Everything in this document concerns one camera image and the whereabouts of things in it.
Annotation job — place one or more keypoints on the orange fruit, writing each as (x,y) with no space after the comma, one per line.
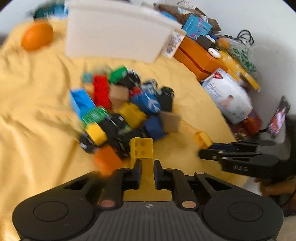
(37,36)

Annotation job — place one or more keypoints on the orange building block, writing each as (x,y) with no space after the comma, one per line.
(107,160)

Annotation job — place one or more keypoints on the wooden cube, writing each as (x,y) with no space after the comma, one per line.
(170,121)
(118,95)

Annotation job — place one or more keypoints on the blue airplane round block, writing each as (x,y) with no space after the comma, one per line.
(147,103)

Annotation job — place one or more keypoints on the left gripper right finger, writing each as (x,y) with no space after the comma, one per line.
(162,178)

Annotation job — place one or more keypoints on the green patterned arch block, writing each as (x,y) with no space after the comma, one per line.
(94,115)

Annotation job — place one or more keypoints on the white earbuds case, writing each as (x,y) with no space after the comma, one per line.
(215,53)

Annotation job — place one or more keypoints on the small milk carton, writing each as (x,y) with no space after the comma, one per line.
(173,43)

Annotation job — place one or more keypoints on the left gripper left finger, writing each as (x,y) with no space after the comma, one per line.
(132,177)

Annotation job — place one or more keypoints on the green patterned plastic bag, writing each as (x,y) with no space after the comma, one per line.
(241,51)

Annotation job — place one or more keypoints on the yellow cloth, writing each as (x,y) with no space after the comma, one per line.
(39,129)

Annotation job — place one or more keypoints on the long red building block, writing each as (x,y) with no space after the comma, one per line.
(101,91)

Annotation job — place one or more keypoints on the small black box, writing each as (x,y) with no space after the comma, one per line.
(205,42)

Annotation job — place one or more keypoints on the blue tray block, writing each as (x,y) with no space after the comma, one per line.
(80,101)

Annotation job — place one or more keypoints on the white plastic bin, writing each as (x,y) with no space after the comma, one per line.
(116,29)

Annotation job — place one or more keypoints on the yellow flat boxes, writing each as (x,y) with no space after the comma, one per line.
(237,71)

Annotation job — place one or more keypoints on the orange box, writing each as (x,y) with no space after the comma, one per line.
(197,59)

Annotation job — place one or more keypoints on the yellow duplo brick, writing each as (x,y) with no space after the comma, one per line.
(131,113)

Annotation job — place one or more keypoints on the brown woven package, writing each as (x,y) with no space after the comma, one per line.
(182,14)

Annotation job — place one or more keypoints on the blue dinosaur box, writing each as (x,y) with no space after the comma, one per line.
(196,27)

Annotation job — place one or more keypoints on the yellow hollow building block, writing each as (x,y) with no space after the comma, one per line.
(141,148)

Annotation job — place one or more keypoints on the green square block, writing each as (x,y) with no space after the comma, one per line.
(117,74)

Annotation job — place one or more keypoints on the white baby wipes pack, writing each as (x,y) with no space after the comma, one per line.
(231,99)

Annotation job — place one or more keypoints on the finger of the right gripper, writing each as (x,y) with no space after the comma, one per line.
(241,146)
(211,154)

